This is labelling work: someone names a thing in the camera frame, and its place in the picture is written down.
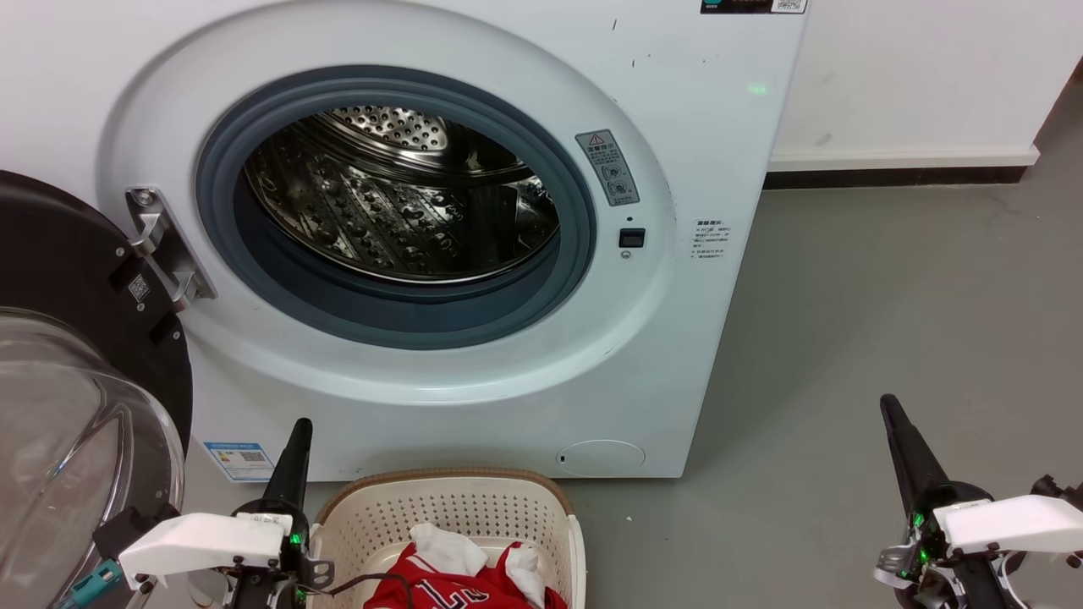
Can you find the cream plastic laundry basket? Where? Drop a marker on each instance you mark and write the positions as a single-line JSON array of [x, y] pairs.
[[474, 507]]

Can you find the small white text sticker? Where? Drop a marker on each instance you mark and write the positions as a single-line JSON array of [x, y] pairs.
[[711, 239]]

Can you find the black glass washing machine door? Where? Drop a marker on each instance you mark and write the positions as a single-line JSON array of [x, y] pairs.
[[76, 338]]

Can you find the metal door hinge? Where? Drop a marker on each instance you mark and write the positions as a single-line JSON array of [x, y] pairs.
[[165, 245]]

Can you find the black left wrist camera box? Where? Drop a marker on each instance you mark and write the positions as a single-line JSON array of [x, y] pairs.
[[127, 529]]

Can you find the round white filter cover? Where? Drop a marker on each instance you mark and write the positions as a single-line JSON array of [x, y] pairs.
[[601, 458]]

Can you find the grey rubber door gasket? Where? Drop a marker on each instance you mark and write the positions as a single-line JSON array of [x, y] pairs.
[[423, 317]]

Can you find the stainless steel perforated drum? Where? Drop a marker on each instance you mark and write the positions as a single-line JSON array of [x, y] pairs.
[[398, 194]]

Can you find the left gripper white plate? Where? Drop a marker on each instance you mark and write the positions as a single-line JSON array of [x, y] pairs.
[[203, 541]]

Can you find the white front-load washing machine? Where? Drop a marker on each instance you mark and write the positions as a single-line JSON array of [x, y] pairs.
[[474, 397]]

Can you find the red basketball jersey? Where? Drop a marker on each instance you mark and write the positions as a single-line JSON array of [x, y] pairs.
[[440, 588]]

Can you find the blue white energy label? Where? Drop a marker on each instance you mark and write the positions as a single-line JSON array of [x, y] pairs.
[[239, 461]]

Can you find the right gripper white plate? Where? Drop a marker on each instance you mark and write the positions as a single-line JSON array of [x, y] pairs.
[[1007, 520]]

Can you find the black control panel strip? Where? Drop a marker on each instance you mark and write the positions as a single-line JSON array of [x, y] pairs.
[[753, 6]]

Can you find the white wall baseboard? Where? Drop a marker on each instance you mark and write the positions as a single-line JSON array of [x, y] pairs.
[[905, 158]]

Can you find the grey warning sticker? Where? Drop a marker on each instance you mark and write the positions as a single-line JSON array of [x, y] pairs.
[[607, 167]]

